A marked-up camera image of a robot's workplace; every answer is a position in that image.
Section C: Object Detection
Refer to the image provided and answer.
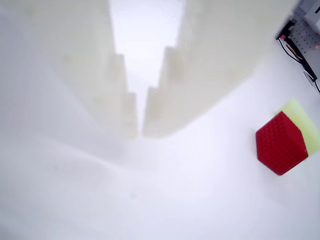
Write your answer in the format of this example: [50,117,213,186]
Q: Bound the yellow-green cube block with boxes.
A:
[273,97,320,157]

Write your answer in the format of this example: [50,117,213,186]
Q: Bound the black cable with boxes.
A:
[277,37,320,94]

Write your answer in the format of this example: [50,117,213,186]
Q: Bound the red textured cube block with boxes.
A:
[255,111,309,176]

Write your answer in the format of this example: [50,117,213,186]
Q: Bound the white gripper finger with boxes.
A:
[0,0,140,151]
[142,0,302,138]

